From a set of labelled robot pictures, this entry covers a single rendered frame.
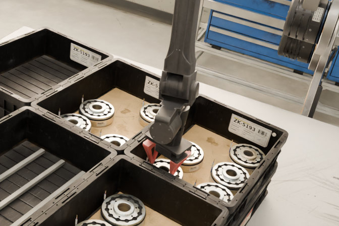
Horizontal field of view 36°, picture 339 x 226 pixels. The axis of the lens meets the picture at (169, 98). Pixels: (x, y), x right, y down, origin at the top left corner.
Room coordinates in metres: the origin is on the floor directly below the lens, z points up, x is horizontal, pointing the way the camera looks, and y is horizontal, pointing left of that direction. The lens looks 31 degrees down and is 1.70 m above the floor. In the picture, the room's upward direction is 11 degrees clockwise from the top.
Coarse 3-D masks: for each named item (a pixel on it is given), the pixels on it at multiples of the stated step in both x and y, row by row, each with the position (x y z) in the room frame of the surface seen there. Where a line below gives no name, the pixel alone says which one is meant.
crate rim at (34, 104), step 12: (120, 60) 1.47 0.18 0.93; (96, 72) 1.37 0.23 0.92; (144, 72) 1.42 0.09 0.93; (72, 84) 1.27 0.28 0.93; (48, 96) 1.18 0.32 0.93; (36, 108) 1.11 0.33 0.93; (60, 120) 1.08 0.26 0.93; (84, 132) 1.05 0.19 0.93; (144, 132) 1.10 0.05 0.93; (108, 144) 1.02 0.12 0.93
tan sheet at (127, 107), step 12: (108, 96) 1.40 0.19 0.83; (120, 96) 1.41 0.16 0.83; (132, 96) 1.43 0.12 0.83; (120, 108) 1.34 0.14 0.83; (132, 108) 1.36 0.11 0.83; (120, 120) 1.28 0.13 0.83; (132, 120) 1.29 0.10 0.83; (96, 132) 1.20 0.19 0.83; (108, 132) 1.21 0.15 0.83; (120, 132) 1.22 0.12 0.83; (132, 132) 1.23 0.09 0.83
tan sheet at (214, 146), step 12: (192, 132) 1.29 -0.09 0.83; (204, 132) 1.30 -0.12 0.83; (204, 144) 1.24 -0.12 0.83; (216, 144) 1.25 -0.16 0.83; (228, 144) 1.26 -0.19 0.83; (204, 156) 1.18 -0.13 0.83; (216, 156) 1.19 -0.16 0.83; (204, 168) 1.13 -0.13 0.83; (192, 180) 1.07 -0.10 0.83; (204, 180) 1.08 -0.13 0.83
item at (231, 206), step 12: (204, 96) 1.34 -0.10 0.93; (228, 108) 1.30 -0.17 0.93; (252, 120) 1.27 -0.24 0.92; (132, 144) 1.04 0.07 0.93; (276, 144) 1.16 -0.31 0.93; (132, 156) 0.99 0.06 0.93; (156, 168) 0.96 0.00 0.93; (264, 168) 1.06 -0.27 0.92; (180, 180) 0.94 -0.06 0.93; (252, 180) 0.99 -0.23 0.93; (204, 192) 0.91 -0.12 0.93; (228, 204) 0.89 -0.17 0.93
